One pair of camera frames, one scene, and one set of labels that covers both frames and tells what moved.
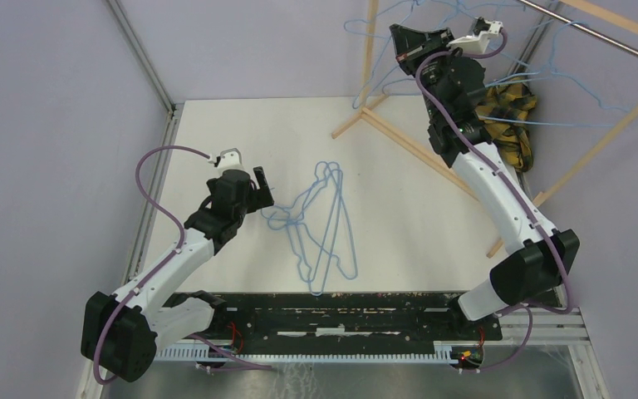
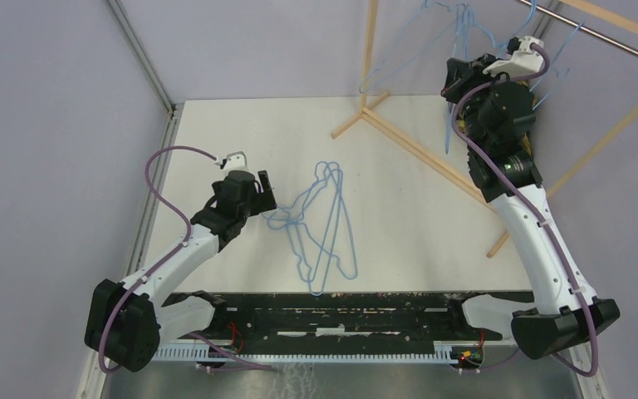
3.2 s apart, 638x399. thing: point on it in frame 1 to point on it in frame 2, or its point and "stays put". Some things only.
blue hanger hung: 395,51 to 459,43
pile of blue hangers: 321,228 stays put
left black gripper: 259,197 stays put
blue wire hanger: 552,70 to 551,66
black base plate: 341,319 stays put
